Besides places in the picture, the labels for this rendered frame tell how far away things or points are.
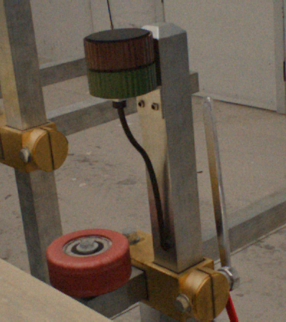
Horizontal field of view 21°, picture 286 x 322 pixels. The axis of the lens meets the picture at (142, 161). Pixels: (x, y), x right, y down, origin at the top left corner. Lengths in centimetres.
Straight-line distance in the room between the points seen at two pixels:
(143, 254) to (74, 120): 27
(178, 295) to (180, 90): 20
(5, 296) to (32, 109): 29
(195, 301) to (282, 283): 176
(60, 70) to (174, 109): 60
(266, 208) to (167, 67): 28
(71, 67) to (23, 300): 68
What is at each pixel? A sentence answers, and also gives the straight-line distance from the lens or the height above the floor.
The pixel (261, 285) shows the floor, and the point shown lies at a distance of 248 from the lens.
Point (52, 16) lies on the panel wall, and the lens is 561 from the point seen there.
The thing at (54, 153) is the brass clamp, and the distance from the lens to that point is 90.
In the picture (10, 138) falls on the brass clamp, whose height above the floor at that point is 96.
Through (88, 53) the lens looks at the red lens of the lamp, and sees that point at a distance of 65.
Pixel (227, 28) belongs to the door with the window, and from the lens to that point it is 432.
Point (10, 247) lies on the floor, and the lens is 292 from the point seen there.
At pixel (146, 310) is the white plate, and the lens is 89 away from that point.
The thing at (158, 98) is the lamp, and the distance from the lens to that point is 68.
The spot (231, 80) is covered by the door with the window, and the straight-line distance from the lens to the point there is 438.
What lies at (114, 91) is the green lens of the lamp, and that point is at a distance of 64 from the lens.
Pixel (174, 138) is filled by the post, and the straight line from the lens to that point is 70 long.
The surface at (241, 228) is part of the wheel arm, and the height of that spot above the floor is 85.
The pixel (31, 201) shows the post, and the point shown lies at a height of 88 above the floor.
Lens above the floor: 123
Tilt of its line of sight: 20 degrees down
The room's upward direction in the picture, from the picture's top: 6 degrees counter-clockwise
